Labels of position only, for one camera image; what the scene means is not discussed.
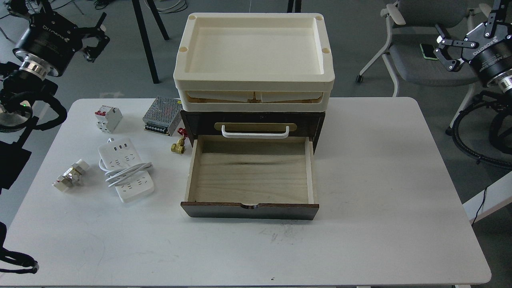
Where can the cream plastic tray top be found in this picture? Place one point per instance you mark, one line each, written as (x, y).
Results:
(254, 62)

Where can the green smartphone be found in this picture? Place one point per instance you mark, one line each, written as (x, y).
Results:
(428, 51)

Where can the metal mesh power supply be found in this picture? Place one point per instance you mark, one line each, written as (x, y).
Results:
(163, 116)

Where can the white metal pipe fitting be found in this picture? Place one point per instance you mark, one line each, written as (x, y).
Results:
(72, 176)

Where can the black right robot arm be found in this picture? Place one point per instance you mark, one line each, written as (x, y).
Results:
(501, 103)

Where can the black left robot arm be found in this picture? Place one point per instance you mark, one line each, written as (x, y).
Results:
(26, 83)

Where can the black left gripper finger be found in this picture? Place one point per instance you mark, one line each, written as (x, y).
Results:
(97, 31)
(91, 53)

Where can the brass valve red handle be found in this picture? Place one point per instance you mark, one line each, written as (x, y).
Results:
(179, 146)

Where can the open wooden drawer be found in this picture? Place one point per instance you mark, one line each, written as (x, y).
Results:
(251, 178)

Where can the white power strip with cable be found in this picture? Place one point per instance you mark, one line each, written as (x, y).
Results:
(125, 170)

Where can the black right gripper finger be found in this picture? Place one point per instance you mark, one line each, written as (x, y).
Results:
(453, 53)
(495, 14)

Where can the dark wooden cabinet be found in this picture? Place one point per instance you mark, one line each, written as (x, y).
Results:
(204, 128)

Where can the grey office chair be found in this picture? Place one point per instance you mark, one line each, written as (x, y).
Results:
(403, 55)

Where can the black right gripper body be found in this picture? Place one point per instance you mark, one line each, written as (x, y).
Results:
(492, 59)

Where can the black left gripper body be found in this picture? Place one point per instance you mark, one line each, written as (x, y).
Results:
(50, 37)

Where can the white red circuit breaker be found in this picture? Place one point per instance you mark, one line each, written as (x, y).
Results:
(108, 118)

